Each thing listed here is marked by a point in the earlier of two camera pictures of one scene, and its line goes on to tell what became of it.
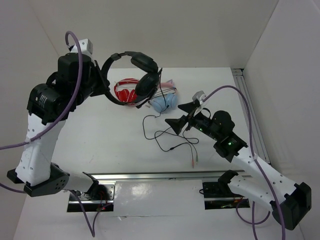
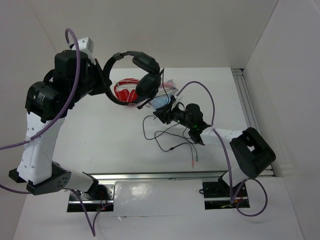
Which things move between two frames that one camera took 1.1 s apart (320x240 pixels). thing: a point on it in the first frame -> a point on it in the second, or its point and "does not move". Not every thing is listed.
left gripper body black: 98,86 does not move
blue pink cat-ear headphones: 166,98 does not move
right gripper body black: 200,122 -> 176,114
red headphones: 124,95 does not move
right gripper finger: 190,107 -> 163,109
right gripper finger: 177,124 -> 162,115
